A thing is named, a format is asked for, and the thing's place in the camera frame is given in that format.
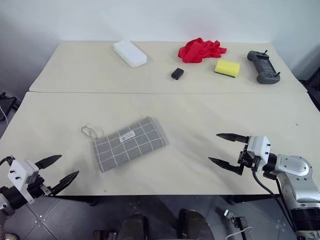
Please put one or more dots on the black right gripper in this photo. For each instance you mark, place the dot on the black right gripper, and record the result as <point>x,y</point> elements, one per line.
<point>246,160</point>

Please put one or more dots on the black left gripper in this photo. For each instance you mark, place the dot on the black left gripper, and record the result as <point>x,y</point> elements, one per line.
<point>38,186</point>

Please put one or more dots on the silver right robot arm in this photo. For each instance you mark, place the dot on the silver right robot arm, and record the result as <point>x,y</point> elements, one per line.
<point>297,175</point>

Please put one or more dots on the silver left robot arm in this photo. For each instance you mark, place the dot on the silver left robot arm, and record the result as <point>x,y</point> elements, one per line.
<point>8,200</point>

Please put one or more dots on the grey checkered pouch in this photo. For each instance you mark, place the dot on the grey checkered pouch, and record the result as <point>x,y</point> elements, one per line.
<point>130,147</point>

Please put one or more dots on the black floor stand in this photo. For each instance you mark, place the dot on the black floor stand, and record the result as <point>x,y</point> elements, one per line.
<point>241,227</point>

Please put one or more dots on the dark rounded shape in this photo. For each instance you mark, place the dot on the dark rounded shape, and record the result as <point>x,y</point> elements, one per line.
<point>195,225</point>
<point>132,226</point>

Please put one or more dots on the yellow sponge with dark base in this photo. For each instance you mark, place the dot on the yellow sponge with dark base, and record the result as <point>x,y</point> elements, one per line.
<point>227,66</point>

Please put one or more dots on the grey handheld remote controller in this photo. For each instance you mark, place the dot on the grey handheld remote controller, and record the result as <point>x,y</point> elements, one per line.
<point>263,66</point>

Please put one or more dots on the small black battery block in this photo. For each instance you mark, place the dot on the small black battery block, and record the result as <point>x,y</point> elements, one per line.
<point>177,74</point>

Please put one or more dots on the red crumpled cloth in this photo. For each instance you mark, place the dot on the red crumpled cloth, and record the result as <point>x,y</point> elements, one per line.
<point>197,51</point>

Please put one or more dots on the white rectangular plastic box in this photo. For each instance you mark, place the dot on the white rectangular plastic box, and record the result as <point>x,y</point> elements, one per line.
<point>130,53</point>

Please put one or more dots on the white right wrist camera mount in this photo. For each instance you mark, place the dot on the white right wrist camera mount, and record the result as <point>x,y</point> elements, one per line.
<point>258,147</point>

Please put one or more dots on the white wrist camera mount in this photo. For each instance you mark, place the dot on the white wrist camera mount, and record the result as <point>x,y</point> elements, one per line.
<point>21,175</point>
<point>258,147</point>

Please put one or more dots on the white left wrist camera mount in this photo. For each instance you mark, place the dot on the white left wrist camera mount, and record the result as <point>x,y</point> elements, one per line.
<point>21,175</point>

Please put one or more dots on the black table frame bar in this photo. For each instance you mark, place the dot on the black table frame bar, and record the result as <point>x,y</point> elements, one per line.
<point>150,198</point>

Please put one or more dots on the dark furniture at wall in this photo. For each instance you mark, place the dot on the dark furniture at wall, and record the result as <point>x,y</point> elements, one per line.
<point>312,80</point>

